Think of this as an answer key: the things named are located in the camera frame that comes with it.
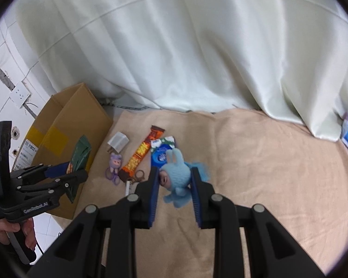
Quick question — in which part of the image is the dark green snack packet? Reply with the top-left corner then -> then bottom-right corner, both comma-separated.
67,135 -> 93,204

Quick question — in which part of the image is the white wall socket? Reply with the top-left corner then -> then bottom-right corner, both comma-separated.
9,82 -> 30,108

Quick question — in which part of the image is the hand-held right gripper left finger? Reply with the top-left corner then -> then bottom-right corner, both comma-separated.
26,166 -> 161,278

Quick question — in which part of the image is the white curtain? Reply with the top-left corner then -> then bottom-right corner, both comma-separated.
16,0 -> 348,142

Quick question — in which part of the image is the blue bunny plush toy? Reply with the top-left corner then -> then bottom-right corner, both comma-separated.
158,148 -> 212,209

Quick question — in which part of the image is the white charger plug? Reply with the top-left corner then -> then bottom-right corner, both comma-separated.
107,132 -> 129,154

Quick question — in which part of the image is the purple toy keychain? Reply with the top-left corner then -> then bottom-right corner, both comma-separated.
105,153 -> 124,186

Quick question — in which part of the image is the blue and white cookie packet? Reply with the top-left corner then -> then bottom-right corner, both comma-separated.
150,136 -> 177,168

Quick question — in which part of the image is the brown cardboard box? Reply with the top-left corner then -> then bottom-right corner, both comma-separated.
12,82 -> 114,220

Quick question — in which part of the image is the brown key ring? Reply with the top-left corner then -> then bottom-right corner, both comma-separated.
130,170 -> 147,183

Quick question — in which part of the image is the beige blanket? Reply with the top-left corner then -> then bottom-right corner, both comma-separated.
72,104 -> 348,278

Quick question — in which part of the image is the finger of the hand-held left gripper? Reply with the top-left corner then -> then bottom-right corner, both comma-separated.
16,170 -> 89,206
9,163 -> 73,186

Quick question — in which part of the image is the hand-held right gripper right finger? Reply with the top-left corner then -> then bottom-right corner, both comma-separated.
190,168 -> 327,278

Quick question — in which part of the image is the orange and brown chocolate bar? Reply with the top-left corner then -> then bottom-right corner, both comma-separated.
118,125 -> 165,183

